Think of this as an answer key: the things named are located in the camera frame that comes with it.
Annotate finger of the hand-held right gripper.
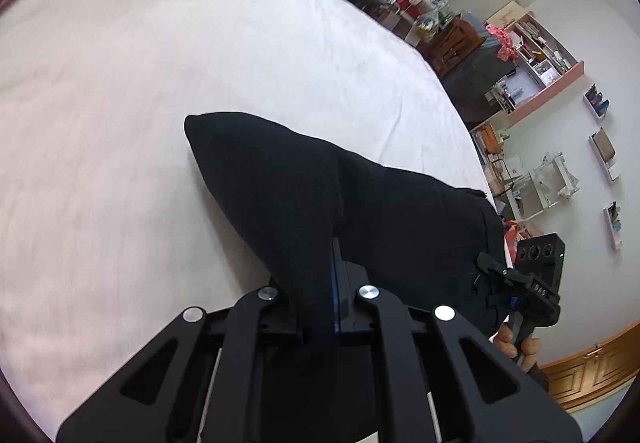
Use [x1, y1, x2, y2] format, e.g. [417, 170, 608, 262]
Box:
[502, 293, 532, 349]
[475, 250, 534, 292]

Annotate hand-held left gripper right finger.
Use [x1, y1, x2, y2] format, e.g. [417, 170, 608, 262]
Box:
[330, 238, 587, 443]

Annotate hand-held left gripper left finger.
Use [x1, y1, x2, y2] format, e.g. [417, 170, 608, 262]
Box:
[56, 285, 306, 443]

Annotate black pants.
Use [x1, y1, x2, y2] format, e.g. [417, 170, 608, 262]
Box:
[184, 112, 512, 359]

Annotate person's right hand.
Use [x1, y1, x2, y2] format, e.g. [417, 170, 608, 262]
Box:
[492, 322, 542, 375]

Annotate red plastic bag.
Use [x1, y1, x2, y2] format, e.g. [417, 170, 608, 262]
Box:
[504, 220, 524, 265]

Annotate wooden panelled door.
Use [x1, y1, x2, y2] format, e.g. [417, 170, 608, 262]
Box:
[537, 323, 637, 413]

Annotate white desk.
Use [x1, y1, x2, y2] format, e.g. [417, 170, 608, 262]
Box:
[470, 123, 581, 225]

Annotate dark grey cover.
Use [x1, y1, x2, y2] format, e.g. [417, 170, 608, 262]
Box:
[440, 36, 522, 125]

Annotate red floral cloth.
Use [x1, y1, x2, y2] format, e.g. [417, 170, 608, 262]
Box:
[487, 22, 522, 65]

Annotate dark wooden nightstand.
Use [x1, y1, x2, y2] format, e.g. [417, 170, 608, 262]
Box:
[429, 18, 489, 77]

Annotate cardboard box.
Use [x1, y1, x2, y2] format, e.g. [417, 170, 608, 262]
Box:
[487, 0, 534, 30]

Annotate pink bed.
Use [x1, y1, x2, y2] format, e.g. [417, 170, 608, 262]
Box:
[0, 0, 501, 441]

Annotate cluttered side table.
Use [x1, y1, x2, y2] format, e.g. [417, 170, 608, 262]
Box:
[379, 0, 467, 45]

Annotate white wall cube shelf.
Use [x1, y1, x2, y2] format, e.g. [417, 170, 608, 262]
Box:
[589, 127, 622, 182]
[582, 83, 612, 120]
[603, 202, 626, 252]

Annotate white frame machine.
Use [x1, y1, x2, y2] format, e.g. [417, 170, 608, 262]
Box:
[531, 150, 582, 212]

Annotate pink wall shelf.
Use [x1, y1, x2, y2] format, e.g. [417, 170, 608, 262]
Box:
[482, 13, 586, 115]

